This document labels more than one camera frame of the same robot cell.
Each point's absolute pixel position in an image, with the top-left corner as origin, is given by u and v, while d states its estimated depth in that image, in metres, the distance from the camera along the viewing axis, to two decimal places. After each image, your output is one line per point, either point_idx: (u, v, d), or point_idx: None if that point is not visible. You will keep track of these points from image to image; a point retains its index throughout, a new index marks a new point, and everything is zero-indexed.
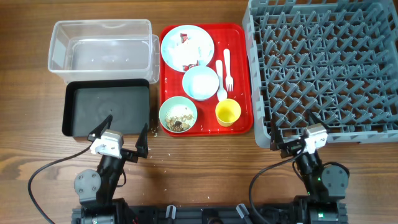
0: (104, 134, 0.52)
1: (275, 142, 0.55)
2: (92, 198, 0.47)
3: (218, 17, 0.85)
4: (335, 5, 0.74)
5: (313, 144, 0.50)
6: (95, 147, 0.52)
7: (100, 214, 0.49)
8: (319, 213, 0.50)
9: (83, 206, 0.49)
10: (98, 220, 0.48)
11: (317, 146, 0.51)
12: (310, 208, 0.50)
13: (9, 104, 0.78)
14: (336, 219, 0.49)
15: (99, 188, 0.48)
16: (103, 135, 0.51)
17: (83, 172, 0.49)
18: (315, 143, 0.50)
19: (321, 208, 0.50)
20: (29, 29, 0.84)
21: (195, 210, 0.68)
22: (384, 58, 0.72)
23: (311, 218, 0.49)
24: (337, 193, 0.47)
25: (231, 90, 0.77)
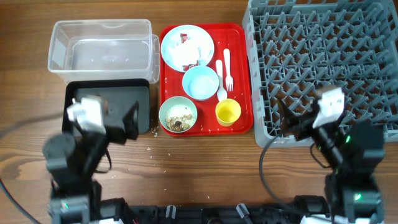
0: (86, 100, 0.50)
1: (286, 117, 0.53)
2: (63, 162, 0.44)
3: (218, 17, 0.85)
4: (335, 5, 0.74)
5: (329, 107, 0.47)
6: (73, 114, 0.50)
7: (71, 196, 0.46)
8: (355, 195, 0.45)
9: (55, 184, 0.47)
10: (68, 202, 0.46)
11: (334, 111, 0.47)
12: (343, 184, 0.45)
13: (9, 104, 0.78)
14: (375, 196, 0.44)
15: (71, 154, 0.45)
16: (84, 101, 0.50)
17: (56, 134, 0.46)
18: (331, 106, 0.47)
19: (356, 183, 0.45)
20: (29, 29, 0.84)
21: (196, 210, 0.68)
22: (384, 58, 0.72)
23: (346, 200, 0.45)
24: (370, 152, 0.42)
25: (231, 90, 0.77)
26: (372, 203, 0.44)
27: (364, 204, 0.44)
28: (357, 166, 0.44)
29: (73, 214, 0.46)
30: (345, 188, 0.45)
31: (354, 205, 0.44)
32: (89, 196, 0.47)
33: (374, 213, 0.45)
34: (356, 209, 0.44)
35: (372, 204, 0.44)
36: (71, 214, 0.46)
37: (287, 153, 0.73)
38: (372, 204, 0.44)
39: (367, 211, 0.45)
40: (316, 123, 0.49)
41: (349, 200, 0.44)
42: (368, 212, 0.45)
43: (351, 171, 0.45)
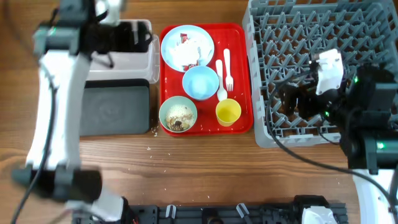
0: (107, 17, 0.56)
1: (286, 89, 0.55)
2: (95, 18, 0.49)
3: (218, 17, 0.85)
4: (335, 5, 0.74)
5: (329, 65, 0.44)
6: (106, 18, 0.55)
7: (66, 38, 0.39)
8: (377, 142, 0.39)
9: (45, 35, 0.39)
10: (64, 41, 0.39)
11: (335, 70, 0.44)
12: (362, 132, 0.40)
13: (9, 104, 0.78)
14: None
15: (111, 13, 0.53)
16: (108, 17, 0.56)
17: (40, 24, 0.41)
18: (331, 65, 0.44)
19: (379, 134, 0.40)
20: (30, 29, 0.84)
21: (195, 209, 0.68)
22: (384, 59, 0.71)
23: (367, 149, 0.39)
24: (382, 85, 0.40)
25: (231, 90, 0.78)
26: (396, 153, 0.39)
27: (387, 154, 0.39)
28: (370, 106, 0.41)
29: (61, 38, 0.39)
30: (364, 134, 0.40)
31: (377, 154, 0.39)
32: (79, 44, 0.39)
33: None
34: (379, 159, 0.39)
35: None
36: (58, 38, 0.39)
37: (287, 153, 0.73)
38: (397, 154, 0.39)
39: (391, 161, 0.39)
40: (319, 88, 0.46)
41: (370, 148, 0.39)
42: (392, 162, 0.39)
43: (366, 114, 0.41)
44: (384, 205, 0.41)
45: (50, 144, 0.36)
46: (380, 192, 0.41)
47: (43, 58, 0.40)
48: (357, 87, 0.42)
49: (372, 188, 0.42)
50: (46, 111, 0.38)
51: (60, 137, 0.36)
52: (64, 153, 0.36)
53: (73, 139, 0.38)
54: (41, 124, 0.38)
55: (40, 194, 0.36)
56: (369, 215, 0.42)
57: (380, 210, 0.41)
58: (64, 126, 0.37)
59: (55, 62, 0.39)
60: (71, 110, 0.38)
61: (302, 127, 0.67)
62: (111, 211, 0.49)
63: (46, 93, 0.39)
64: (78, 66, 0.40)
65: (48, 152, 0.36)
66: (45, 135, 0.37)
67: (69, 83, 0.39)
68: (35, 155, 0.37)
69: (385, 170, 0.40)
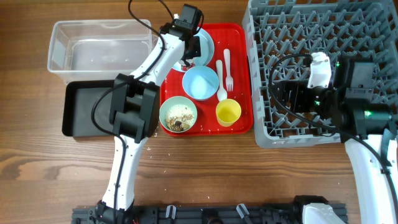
0: None
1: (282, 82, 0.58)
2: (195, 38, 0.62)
3: (218, 17, 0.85)
4: (335, 5, 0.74)
5: (321, 65, 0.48)
6: None
7: (173, 34, 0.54)
8: (365, 111, 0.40)
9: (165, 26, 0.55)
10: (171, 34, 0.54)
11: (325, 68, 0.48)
12: (351, 104, 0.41)
13: (8, 104, 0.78)
14: (384, 113, 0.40)
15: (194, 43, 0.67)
16: None
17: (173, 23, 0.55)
18: (322, 65, 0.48)
19: (366, 106, 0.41)
20: (29, 28, 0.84)
21: (196, 210, 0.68)
22: (384, 58, 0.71)
23: (356, 116, 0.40)
24: (360, 64, 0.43)
25: (231, 90, 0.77)
26: (384, 119, 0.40)
27: (374, 121, 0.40)
28: (354, 83, 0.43)
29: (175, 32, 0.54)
30: (354, 107, 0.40)
31: (365, 122, 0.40)
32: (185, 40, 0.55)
33: (385, 129, 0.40)
34: (367, 127, 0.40)
35: (385, 119, 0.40)
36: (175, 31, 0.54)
37: (287, 154, 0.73)
38: (384, 119, 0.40)
39: (379, 127, 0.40)
40: (311, 82, 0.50)
41: (359, 117, 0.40)
42: (380, 129, 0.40)
43: (351, 89, 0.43)
44: (377, 168, 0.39)
45: (149, 71, 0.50)
46: (371, 154, 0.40)
47: (165, 35, 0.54)
48: (341, 70, 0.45)
49: (363, 150, 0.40)
50: (152, 57, 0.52)
51: (154, 71, 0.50)
52: (155, 80, 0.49)
53: (160, 77, 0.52)
54: (146, 61, 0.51)
55: (120, 104, 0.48)
56: (364, 183, 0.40)
57: (374, 173, 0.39)
58: (162, 66, 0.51)
59: (172, 38, 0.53)
60: (167, 63, 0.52)
61: (302, 128, 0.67)
62: (129, 185, 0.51)
63: (157, 49, 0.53)
64: (180, 48, 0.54)
65: (146, 74, 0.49)
66: (147, 63, 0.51)
67: (173, 51, 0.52)
68: (135, 71, 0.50)
69: (374, 135, 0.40)
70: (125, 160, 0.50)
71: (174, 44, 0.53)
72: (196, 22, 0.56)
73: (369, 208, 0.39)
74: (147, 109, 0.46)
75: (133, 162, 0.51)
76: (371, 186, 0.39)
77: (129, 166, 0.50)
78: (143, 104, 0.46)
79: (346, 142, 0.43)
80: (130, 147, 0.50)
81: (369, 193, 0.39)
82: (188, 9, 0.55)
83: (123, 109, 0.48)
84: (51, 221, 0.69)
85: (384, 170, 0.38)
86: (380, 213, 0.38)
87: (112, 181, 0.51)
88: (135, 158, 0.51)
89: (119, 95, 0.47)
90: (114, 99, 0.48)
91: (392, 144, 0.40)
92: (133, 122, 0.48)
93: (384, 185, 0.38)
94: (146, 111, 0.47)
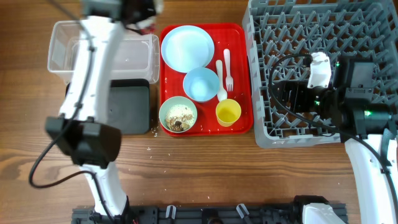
0: None
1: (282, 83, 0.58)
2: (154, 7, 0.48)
3: (218, 17, 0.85)
4: (335, 5, 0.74)
5: (321, 64, 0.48)
6: None
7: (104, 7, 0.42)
8: (365, 111, 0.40)
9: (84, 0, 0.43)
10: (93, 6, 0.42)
11: (325, 68, 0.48)
12: (351, 104, 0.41)
13: (8, 104, 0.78)
14: (384, 113, 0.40)
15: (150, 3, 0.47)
16: None
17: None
18: (323, 64, 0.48)
19: (366, 106, 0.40)
20: (29, 29, 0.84)
21: (196, 210, 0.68)
22: (384, 58, 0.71)
23: (356, 116, 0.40)
24: (360, 64, 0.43)
25: (231, 90, 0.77)
26: (384, 119, 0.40)
27: (374, 121, 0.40)
28: (353, 82, 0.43)
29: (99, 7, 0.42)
30: (354, 107, 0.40)
31: (365, 122, 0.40)
32: (122, 11, 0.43)
33: (385, 129, 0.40)
34: (367, 127, 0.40)
35: (385, 119, 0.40)
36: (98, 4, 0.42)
37: (287, 154, 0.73)
38: (384, 120, 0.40)
39: (378, 127, 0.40)
40: (311, 82, 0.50)
41: (359, 117, 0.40)
42: (379, 129, 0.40)
43: (351, 89, 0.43)
44: (377, 168, 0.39)
45: (82, 99, 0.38)
46: (371, 154, 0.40)
47: (86, 18, 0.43)
48: (341, 70, 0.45)
49: (363, 150, 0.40)
50: (81, 76, 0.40)
51: (89, 96, 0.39)
52: (92, 107, 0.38)
53: (101, 96, 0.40)
54: (74, 83, 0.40)
55: (66, 147, 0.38)
56: (363, 182, 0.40)
57: (374, 173, 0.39)
58: (97, 84, 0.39)
59: (97, 30, 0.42)
60: (104, 70, 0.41)
61: (302, 128, 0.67)
62: (115, 197, 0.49)
63: (84, 53, 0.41)
64: (112, 40, 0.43)
65: (79, 107, 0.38)
66: (76, 86, 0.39)
67: (106, 48, 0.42)
68: (65, 106, 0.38)
69: (374, 135, 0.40)
70: (100, 183, 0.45)
71: (103, 37, 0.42)
72: None
73: (369, 208, 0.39)
74: (98, 145, 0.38)
75: (109, 182, 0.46)
76: (371, 186, 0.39)
77: (107, 187, 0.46)
78: (93, 139, 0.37)
79: (346, 142, 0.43)
80: (99, 173, 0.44)
81: (368, 193, 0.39)
82: None
83: (73, 150, 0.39)
84: (51, 221, 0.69)
85: (384, 170, 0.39)
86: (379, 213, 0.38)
87: (96, 198, 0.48)
88: (109, 176, 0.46)
89: (59, 140, 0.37)
90: (56, 145, 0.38)
91: (392, 144, 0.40)
92: (93, 158, 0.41)
93: (384, 185, 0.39)
94: (97, 144, 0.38)
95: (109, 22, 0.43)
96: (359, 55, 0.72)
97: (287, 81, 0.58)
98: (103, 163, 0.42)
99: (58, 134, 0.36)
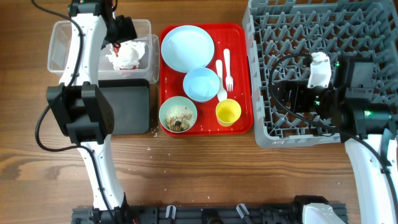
0: None
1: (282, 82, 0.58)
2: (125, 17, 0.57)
3: (218, 17, 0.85)
4: (335, 5, 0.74)
5: (321, 65, 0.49)
6: None
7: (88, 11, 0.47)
8: (364, 111, 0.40)
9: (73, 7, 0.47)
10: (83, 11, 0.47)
11: (325, 68, 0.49)
12: (351, 104, 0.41)
13: (8, 104, 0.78)
14: (384, 113, 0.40)
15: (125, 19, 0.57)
16: None
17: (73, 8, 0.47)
18: (322, 64, 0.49)
19: (366, 106, 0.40)
20: (29, 28, 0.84)
21: (196, 210, 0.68)
22: (384, 58, 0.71)
23: (356, 116, 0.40)
24: (360, 64, 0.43)
25: (231, 90, 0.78)
26: (384, 119, 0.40)
27: (374, 121, 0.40)
28: (352, 82, 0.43)
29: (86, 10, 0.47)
30: (354, 107, 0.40)
31: (365, 122, 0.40)
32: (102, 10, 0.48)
33: (385, 129, 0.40)
34: (367, 127, 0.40)
35: (385, 119, 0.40)
36: (84, 8, 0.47)
37: (287, 154, 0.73)
38: (384, 119, 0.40)
39: (379, 127, 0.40)
40: (311, 82, 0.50)
41: (359, 117, 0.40)
42: (379, 129, 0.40)
43: (351, 89, 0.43)
44: (376, 167, 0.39)
45: (78, 70, 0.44)
46: (371, 154, 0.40)
47: (75, 16, 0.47)
48: (341, 70, 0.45)
49: (362, 150, 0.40)
50: (74, 53, 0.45)
51: (83, 67, 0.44)
52: (87, 77, 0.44)
53: (93, 69, 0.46)
54: (70, 58, 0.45)
55: (64, 115, 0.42)
56: (363, 182, 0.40)
57: (374, 173, 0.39)
58: (89, 58, 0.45)
59: (86, 19, 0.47)
60: (93, 50, 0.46)
61: (302, 128, 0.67)
62: (112, 183, 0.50)
63: (75, 38, 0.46)
64: (99, 27, 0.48)
65: (76, 76, 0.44)
66: (71, 60, 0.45)
67: (94, 32, 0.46)
68: (63, 78, 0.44)
69: (374, 135, 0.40)
70: (99, 162, 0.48)
71: (91, 25, 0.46)
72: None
73: (369, 208, 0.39)
74: (94, 109, 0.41)
75: (106, 160, 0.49)
76: (371, 186, 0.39)
77: (104, 167, 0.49)
78: (87, 105, 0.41)
79: (346, 142, 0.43)
80: (97, 150, 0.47)
81: (369, 193, 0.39)
82: None
83: (69, 117, 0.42)
84: (51, 221, 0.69)
85: (383, 170, 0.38)
86: (379, 213, 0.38)
87: (95, 186, 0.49)
88: (107, 157, 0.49)
89: (58, 108, 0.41)
90: (55, 115, 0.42)
91: (392, 144, 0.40)
92: (89, 125, 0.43)
93: (384, 185, 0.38)
94: (91, 111, 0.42)
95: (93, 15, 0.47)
96: (359, 55, 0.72)
97: (287, 81, 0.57)
98: (97, 131, 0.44)
99: (57, 100, 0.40)
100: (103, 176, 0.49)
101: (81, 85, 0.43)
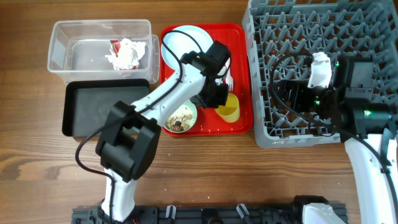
0: None
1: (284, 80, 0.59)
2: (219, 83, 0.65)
3: (218, 17, 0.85)
4: (335, 5, 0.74)
5: (323, 64, 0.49)
6: None
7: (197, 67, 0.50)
8: (364, 111, 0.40)
9: (188, 56, 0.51)
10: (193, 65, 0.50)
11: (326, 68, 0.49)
12: (352, 104, 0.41)
13: (9, 104, 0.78)
14: (385, 114, 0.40)
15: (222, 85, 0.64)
16: None
17: (188, 55, 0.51)
18: (323, 64, 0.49)
19: (367, 106, 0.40)
20: (29, 29, 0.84)
21: (196, 210, 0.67)
22: (384, 58, 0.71)
23: (356, 116, 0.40)
24: (359, 63, 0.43)
25: (231, 90, 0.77)
26: (383, 119, 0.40)
27: (374, 121, 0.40)
28: (353, 82, 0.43)
29: (196, 66, 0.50)
30: (354, 107, 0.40)
31: (365, 122, 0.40)
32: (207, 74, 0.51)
33: (385, 129, 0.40)
34: (367, 127, 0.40)
35: (385, 119, 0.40)
36: (195, 65, 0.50)
37: (287, 154, 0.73)
38: (384, 119, 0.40)
39: (379, 127, 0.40)
40: (311, 82, 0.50)
41: (359, 116, 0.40)
42: (379, 128, 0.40)
43: (351, 89, 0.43)
44: (377, 167, 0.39)
45: (155, 105, 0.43)
46: (372, 154, 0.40)
47: (186, 65, 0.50)
48: (342, 70, 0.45)
49: (363, 150, 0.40)
50: (161, 90, 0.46)
51: (161, 106, 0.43)
52: (158, 116, 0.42)
53: (168, 113, 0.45)
54: (155, 91, 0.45)
55: (113, 134, 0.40)
56: (364, 182, 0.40)
57: (374, 173, 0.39)
58: (171, 101, 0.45)
59: (191, 71, 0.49)
60: (180, 98, 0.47)
61: (302, 127, 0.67)
62: (124, 206, 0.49)
63: (171, 79, 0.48)
64: (198, 84, 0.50)
65: (150, 109, 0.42)
66: (155, 94, 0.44)
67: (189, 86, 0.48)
68: (138, 102, 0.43)
69: (373, 135, 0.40)
70: (117, 190, 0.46)
71: (192, 79, 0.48)
72: (223, 62, 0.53)
73: (369, 208, 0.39)
74: (140, 149, 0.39)
75: (124, 192, 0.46)
76: (372, 186, 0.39)
77: (120, 195, 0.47)
78: (140, 140, 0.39)
79: (346, 143, 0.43)
80: (118, 182, 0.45)
81: (369, 192, 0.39)
82: (218, 47, 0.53)
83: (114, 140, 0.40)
84: (51, 221, 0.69)
85: (383, 170, 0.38)
86: (380, 213, 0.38)
87: (107, 199, 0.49)
88: (127, 188, 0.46)
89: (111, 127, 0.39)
90: (106, 131, 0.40)
91: (392, 144, 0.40)
92: (122, 160, 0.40)
93: (384, 184, 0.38)
94: (137, 148, 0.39)
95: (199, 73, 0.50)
96: (359, 55, 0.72)
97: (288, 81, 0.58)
98: (125, 170, 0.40)
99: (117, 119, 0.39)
100: (117, 199, 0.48)
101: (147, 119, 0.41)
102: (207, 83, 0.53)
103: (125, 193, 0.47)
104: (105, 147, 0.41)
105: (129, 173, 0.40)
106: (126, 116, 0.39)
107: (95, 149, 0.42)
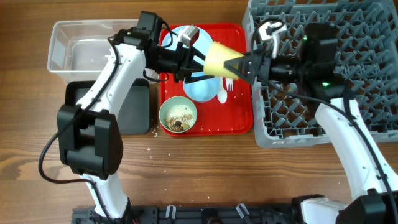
0: None
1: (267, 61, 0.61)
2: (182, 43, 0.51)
3: (218, 17, 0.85)
4: (335, 5, 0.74)
5: None
6: None
7: (128, 43, 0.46)
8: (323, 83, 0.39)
9: (111, 37, 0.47)
10: (126, 42, 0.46)
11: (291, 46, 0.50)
12: (313, 80, 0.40)
13: (8, 104, 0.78)
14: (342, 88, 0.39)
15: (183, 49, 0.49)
16: None
17: (119, 35, 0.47)
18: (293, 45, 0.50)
19: (327, 79, 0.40)
20: (28, 28, 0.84)
21: (196, 210, 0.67)
22: (384, 58, 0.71)
23: (315, 89, 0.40)
24: (326, 40, 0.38)
25: (231, 90, 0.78)
26: (340, 88, 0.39)
27: (333, 91, 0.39)
28: (319, 56, 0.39)
29: (130, 43, 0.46)
30: (313, 83, 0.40)
31: (324, 93, 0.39)
32: (146, 45, 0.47)
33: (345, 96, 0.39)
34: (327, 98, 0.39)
35: (342, 86, 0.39)
36: (129, 40, 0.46)
37: (287, 154, 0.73)
38: (341, 86, 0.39)
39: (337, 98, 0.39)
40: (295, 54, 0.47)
41: (318, 89, 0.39)
42: (340, 94, 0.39)
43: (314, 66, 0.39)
44: (344, 123, 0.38)
45: (100, 96, 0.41)
46: (337, 112, 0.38)
47: (119, 45, 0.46)
48: (307, 45, 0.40)
49: (329, 112, 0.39)
50: (101, 79, 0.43)
51: (107, 94, 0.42)
52: (108, 106, 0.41)
53: (117, 98, 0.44)
54: (97, 83, 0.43)
55: (72, 139, 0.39)
56: (339, 140, 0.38)
57: (345, 130, 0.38)
58: (117, 86, 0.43)
59: (127, 50, 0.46)
60: (124, 80, 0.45)
61: (302, 128, 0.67)
62: (114, 203, 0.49)
63: (110, 65, 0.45)
64: (138, 60, 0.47)
65: (97, 101, 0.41)
66: (97, 85, 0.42)
67: (130, 65, 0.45)
68: (83, 99, 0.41)
69: (334, 100, 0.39)
70: (100, 190, 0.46)
71: (130, 56, 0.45)
72: (157, 32, 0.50)
73: (351, 162, 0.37)
74: (102, 143, 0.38)
75: (108, 190, 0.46)
76: (347, 142, 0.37)
77: (107, 193, 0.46)
78: (98, 137, 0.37)
79: (316, 115, 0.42)
80: (99, 183, 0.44)
81: (346, 150, 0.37)
82: (146, 16, 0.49)
83: (74, 146, 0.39)
84: (51, 221, 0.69)
85: (351, 123, 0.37)
86: (362, 168, 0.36)
87: (96, 203, 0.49)
88: (110, 185, 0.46)
89: (66, 132, 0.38)
90: (63, 138, 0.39)
91: (353, 104, 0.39)
92: (90, 160, 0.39)
93: (356, 137, 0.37)
94: (99, 145, 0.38)
95: (135, 48, 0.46)
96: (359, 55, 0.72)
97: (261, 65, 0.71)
98: (98, 169, 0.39)
99: (68, 122, 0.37)
100: (106, 198, 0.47)
101: (99, 112, 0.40)
102: (148, 56, 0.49)
103: (110, 190, 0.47)
104: (69, 155, 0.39)
105: (103, 170, 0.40)
106: (74, 116, 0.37)
107: (61, 160, 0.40)
